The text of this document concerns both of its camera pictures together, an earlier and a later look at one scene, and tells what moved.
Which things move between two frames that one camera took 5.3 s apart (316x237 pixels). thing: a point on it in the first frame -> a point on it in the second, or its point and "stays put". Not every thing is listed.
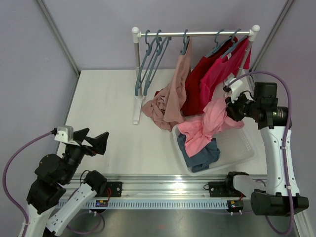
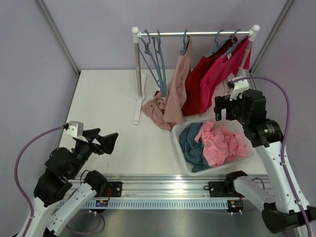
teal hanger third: (185, 44) stays put
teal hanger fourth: (217, 46) stays put
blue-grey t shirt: (201, 161) -> (191, 149)
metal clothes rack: (137, 34) stays put
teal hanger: (151, 46) -> (148, 53)
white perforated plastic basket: (235, 146) stays put
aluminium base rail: (221, 185) stays put
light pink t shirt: (197, 133) -> (220, 145)
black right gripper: (231, 109) stays put
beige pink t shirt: (168, 108) stays put
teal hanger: (161, 49) -> (160, 73)
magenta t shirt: (221, 70) stays put
